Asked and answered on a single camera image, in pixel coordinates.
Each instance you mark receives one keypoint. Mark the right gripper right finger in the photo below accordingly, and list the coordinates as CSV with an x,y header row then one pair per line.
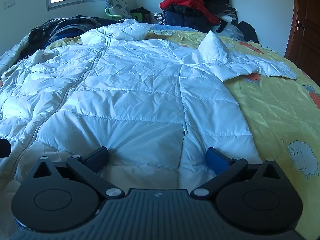
x,y
226,170

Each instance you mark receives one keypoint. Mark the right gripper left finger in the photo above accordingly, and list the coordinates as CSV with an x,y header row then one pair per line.
x,y
86,169

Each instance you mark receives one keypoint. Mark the white quilted down jacket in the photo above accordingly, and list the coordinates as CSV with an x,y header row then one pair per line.
x,y
156,105

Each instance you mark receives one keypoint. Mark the dark folded clothes stack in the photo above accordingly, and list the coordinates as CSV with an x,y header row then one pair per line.
x,y
57,28

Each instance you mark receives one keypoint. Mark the yellow cartoon bed quilt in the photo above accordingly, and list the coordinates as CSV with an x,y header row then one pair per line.
x,y
282,114

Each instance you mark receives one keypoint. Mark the brown wooden door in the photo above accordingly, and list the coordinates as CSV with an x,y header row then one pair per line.
x,y
303,45

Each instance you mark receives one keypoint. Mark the navy blue jacket on pile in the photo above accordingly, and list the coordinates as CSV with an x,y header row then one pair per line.
x,y
198,22

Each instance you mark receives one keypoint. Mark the light blue knitted blanket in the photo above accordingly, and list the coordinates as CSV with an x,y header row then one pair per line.
x,y
171,27

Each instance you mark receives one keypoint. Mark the green plastic stool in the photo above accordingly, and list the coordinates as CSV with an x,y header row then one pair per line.
x,y
139,14

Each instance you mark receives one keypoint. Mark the patterned fabric bag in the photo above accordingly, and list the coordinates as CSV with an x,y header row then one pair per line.
x,y
117,8

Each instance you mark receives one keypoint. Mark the red jacket on pile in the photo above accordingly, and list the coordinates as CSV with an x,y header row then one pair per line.
x,y
193,4

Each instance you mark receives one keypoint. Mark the black bag by wall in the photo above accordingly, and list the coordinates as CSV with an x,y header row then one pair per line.
x,y
248,32

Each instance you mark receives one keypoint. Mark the white wall switch plate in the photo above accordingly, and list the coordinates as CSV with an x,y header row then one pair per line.
x,y
8,4

